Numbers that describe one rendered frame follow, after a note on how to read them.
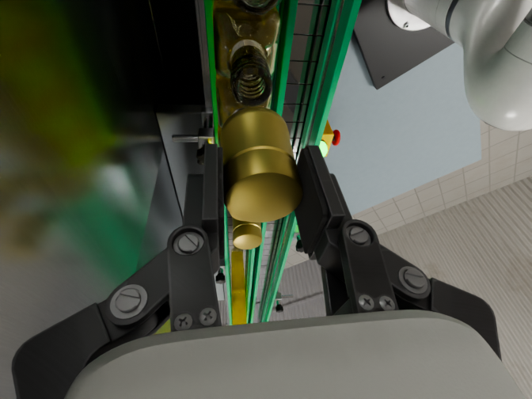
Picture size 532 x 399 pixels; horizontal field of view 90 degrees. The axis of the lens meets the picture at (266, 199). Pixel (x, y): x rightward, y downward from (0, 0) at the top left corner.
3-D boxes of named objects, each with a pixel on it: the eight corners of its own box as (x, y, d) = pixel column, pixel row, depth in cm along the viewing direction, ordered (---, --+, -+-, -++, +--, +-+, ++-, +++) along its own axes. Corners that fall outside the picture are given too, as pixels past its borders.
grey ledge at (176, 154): (162, 85, 54) (153, 118, 46) (207, 87, 55) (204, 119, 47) (206, 281, 126) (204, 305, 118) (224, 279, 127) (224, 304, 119)
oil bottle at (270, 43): (216, -40, 33) (210, 16, 19) (261, -35, 34) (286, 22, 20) (218, 13, 37) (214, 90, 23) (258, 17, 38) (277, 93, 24)
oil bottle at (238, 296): (231, 290, 112) (233, 367, 94) (245, 289, 113) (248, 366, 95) (231, 294, 117) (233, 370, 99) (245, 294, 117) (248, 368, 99)
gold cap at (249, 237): (239, 223, 35) (240, 252, 32) (226, 208, 32) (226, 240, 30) (264, 215, 34) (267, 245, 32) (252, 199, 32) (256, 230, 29)
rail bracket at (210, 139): (176, 101, 47) (165, 150, 38) (215, 102, 48) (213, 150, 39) (180, 121, 50) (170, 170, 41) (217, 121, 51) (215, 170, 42)
